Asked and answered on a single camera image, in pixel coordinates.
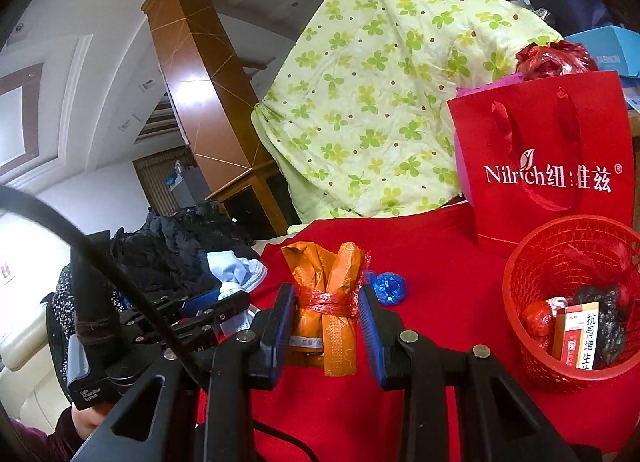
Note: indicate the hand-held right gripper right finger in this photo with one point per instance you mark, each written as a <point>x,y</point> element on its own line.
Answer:
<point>375,337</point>

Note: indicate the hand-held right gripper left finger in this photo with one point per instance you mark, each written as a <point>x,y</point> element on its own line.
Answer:
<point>275,332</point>

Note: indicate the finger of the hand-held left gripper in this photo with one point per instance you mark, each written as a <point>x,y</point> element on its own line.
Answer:
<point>205,322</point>
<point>150,309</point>

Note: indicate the blue foil ball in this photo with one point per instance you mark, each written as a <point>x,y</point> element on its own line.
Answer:
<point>390,287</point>

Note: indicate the orange packet bundle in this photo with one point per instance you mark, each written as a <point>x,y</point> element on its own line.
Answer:
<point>320,282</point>

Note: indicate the red foil ball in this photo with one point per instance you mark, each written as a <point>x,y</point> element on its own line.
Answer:
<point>536,319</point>

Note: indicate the red mesh basket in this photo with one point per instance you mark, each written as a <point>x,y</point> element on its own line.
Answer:
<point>530,262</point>

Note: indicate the orange white medicine box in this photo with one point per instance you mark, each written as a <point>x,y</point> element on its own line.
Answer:
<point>575,337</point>

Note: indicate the black wrapper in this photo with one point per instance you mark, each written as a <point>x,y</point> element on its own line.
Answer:
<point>612,332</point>

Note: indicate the person's left forearm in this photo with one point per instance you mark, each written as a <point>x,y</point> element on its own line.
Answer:
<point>45,442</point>

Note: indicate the person's left hand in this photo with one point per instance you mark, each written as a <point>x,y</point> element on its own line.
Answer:
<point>89,421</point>

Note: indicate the black puffy jacket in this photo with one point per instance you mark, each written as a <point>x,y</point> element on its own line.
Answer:
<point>165,247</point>

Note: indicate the cream cushioned seat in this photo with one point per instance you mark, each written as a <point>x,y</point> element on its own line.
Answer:
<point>25,342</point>

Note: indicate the black white floral cloth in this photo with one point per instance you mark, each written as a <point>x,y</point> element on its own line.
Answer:
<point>62,292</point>

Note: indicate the red blanket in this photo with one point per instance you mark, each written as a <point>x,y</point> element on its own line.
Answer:
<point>440,262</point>

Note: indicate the brown wooden door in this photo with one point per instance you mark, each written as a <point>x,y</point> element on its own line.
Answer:
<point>150,182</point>

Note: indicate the grey cabinet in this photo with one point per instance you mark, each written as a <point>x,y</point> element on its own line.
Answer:
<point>192,187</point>

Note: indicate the wooden cabinet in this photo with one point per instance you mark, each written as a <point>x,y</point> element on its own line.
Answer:
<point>260,202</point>

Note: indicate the red paper gift bag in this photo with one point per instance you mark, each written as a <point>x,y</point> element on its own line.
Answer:
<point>500,222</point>

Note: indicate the green clover print quilt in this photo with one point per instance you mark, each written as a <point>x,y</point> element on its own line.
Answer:
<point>375,92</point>

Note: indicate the wooden column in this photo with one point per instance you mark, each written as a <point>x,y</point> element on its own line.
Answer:
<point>200,67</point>

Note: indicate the red plastic bag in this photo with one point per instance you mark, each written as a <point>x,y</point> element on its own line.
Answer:
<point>545,59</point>

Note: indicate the light blue cardboard box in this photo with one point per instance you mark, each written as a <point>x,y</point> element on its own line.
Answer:
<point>605,42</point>

